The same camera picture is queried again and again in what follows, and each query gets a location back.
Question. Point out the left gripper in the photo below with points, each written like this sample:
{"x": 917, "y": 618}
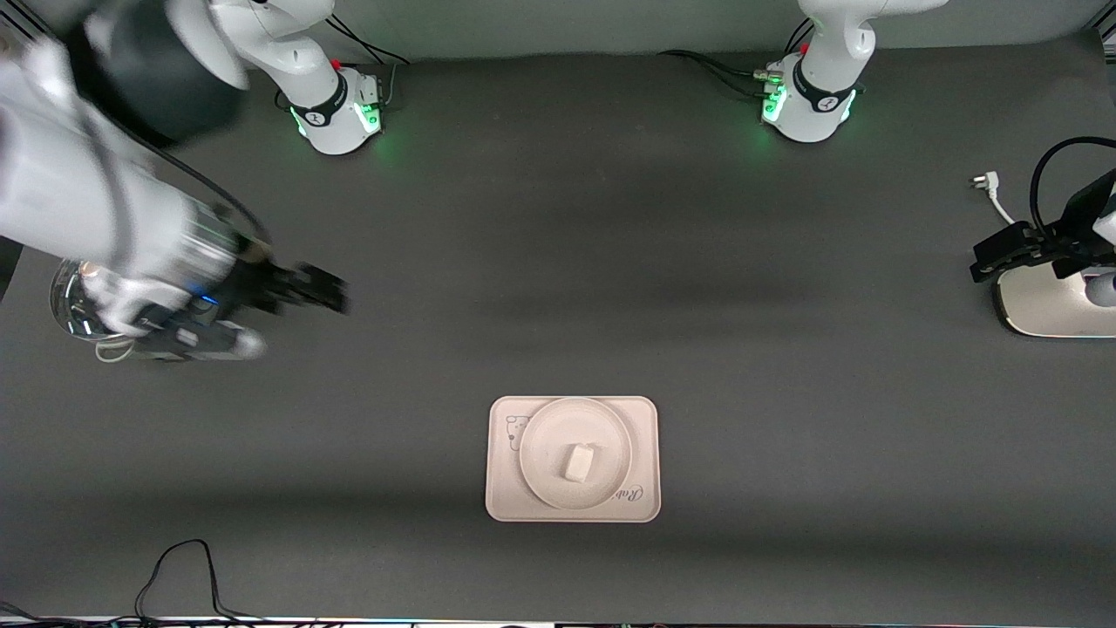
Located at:
{"x": 1078, "y": 224}

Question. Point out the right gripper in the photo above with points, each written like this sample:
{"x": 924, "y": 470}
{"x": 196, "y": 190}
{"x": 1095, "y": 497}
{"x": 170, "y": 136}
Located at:
{"x": 258, "y": 284}

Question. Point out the round beige plate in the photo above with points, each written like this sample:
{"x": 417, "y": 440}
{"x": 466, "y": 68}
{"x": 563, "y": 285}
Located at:
{"x": 558, "y": 427}

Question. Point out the white steamed bun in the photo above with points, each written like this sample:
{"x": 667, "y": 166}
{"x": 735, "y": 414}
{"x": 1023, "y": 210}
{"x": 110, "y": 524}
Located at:
{"x": 578, "y": 462}

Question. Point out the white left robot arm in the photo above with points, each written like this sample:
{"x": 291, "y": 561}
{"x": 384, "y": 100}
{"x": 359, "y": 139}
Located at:
{"x": 819, "y": 105}

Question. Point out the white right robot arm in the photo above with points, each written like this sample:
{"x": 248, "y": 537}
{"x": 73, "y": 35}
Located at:
{"x": 70, "y": 174}

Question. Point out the beige tray with bear print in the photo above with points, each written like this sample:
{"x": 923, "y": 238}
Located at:
{"x": 645, "y": 436}

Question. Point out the cream white toaster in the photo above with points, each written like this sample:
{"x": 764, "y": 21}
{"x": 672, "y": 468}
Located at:
{"x": 1046, "y": 310}

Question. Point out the electric pot with glass lid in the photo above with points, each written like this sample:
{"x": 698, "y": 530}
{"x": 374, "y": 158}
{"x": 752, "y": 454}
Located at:
{"x": 70, "y": 305}

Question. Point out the aluminium frame rail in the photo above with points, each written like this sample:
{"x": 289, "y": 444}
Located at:
{"x": 1105, "y": 33}

